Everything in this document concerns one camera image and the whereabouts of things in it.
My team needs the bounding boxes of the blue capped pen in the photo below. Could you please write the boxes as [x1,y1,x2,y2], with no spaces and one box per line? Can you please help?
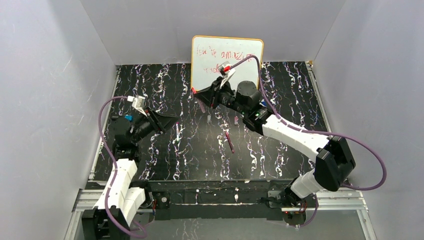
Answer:
[260,101,268,109]

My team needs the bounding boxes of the magenta pen cap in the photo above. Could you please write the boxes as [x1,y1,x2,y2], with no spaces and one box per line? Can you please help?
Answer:
[197,100,206,113]

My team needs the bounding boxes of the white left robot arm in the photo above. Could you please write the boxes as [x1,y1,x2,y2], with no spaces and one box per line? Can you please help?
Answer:
[81,108,179,240]

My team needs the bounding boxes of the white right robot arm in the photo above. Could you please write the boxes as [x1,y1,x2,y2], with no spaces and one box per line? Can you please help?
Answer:
[194,77,356,204]

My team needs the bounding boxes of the dark pink pen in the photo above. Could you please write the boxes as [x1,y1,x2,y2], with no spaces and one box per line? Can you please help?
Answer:
[224,130,235,154]

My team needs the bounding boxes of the blue capped black marker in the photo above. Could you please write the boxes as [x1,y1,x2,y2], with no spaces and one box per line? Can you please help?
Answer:
[111,115,133,122]

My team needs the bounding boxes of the yellow framed whiteboard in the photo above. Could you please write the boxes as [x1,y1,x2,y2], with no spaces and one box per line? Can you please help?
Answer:
[190,35,264,91]

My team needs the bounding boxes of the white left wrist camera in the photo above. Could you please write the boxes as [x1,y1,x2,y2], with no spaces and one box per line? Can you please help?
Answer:
[127,95,147,116]

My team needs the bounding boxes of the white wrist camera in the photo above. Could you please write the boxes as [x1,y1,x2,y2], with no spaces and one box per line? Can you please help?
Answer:
[127,95,147,116]
[218,61,236,79]

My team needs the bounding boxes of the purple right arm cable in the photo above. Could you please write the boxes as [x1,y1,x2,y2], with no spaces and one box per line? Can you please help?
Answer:
[228,54,388,229]

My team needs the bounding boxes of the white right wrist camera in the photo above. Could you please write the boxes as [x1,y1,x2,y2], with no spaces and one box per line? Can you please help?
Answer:
[218,61,236,79]

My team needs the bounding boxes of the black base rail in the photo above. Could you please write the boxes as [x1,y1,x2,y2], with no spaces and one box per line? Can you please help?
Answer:
[115,180,319,222]

